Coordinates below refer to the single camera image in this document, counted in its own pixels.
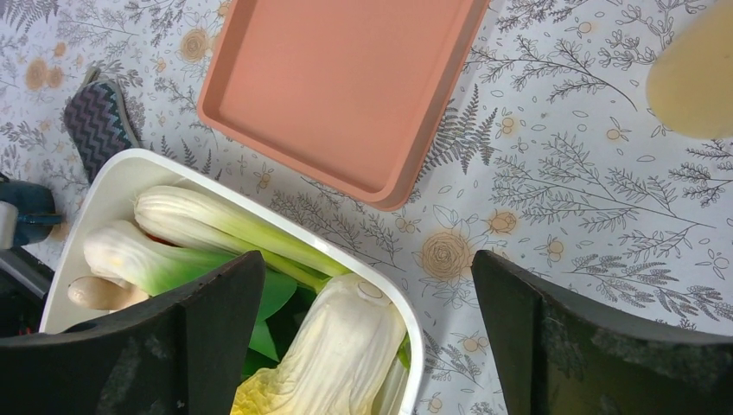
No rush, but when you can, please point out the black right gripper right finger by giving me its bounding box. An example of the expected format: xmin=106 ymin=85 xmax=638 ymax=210
xmin=471 ymin=251 xmax=732 ymax=414

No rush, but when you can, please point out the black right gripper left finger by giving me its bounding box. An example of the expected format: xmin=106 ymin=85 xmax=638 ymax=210
xmin=1 ymin=252 xmax=265 ymax=414

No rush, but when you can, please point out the dark blue ceramic mug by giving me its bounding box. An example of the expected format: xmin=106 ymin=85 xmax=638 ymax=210
xmin=1 ymin=175 xmax=63 ymax=250

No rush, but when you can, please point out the yellow mug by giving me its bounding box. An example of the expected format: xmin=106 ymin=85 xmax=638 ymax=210
xmin=647 ymin=1 xmax=732 ymax=140

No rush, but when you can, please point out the toy mushroom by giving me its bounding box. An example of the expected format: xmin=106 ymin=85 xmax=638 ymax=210
xmin=67 ymin=276 xmax=150 ymax=311

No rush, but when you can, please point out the toy white leek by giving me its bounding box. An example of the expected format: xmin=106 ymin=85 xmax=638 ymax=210
xmin=133 ymin=185 xmax=351 ymax=292

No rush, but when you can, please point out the toy napa cabbage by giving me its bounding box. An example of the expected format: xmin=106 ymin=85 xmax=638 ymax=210
xmin=231 ymin=274 xmax=406 ymax=414

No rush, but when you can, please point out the white rectangular vegetable bin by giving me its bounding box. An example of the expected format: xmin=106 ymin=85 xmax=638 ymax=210
xmin=40 ymin=149 xmax=424 ymax=414

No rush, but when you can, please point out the floral patterned table cloth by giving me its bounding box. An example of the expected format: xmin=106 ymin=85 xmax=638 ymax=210
xmin=1 ymin=1 xmax=732 ymax=414

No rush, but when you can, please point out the blue zigzag sponge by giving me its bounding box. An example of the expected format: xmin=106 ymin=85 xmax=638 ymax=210
xmin=62 ymin=67 xmax=140 ymax=182

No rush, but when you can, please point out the salmon pink plastic tray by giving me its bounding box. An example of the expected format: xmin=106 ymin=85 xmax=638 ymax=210
xmin=198 ymin=1 xmax=488 ymax=211

